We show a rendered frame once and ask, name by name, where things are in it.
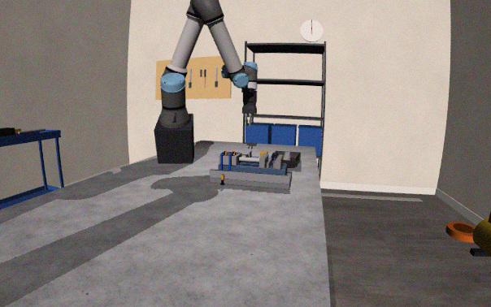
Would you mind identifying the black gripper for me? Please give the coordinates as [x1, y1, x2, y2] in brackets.
[241, 82, 257, 126]

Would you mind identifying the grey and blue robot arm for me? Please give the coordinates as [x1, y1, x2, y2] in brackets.
[159, 0, 258, 128]

